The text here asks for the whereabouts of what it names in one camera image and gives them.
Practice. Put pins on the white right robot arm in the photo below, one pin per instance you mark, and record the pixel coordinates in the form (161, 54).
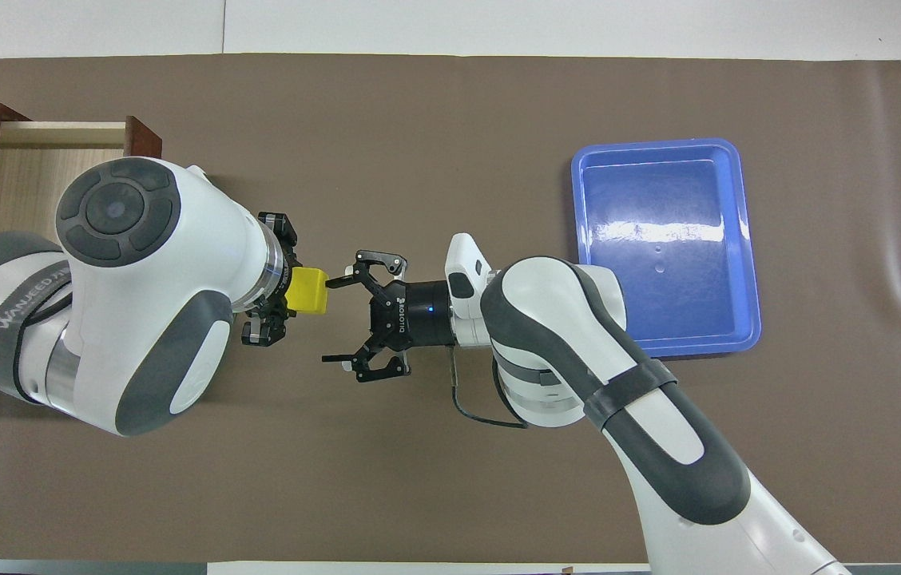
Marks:
(562, 335)

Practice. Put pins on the yellow cube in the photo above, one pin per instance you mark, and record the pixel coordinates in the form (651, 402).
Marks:
(308, 289)

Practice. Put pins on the blue plastic tray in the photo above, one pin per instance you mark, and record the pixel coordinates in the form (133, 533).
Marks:
(658, 239)

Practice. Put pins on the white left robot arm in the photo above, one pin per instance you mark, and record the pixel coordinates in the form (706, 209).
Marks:
(163, 263)

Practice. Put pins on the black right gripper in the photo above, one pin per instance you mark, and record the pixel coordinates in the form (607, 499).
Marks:
(418, 315)

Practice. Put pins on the brown table mat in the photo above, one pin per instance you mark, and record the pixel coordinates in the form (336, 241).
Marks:
(418, 463)

